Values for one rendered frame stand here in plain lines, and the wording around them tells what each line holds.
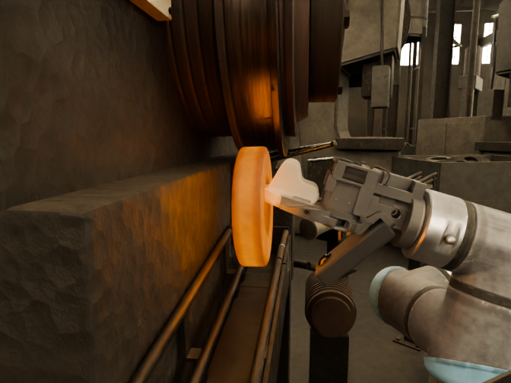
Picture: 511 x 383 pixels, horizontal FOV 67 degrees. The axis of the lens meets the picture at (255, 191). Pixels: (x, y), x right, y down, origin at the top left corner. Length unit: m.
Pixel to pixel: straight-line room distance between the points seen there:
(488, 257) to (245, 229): 0.28
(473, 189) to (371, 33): 1.43
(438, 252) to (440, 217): 0.04
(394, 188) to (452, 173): 2.33
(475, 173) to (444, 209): 2.41
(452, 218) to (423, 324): 0.15
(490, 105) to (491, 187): 1.74
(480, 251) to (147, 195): 0.37
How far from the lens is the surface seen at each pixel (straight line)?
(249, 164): 0.45
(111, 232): 0.30
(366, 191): 0.47
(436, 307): 0.57
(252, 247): 0.45
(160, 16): 0.53
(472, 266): 0.52
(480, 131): 4.57
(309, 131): 3.41
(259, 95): 0.54
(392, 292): 0.64
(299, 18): 0.56
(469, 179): 2.89
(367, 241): 0.50
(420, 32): 9.66
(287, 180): 0.48
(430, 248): 0.50
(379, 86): 3.13
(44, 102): 0.33
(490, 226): 0.52
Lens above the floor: 0.92
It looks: 8 degrees down
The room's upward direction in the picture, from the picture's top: straight up
